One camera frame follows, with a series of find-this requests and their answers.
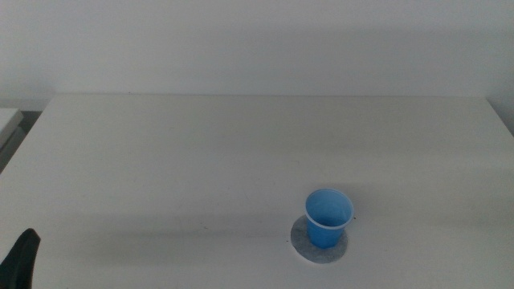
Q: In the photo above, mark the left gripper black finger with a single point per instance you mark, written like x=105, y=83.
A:
x=20, y=261

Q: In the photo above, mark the blue plastic cup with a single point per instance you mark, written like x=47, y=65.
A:
x=323, y=234

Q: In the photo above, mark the round grey cup mat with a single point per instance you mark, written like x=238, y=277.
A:
x=321, y=256

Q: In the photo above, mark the white side table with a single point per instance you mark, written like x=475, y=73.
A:
x=7, y=120

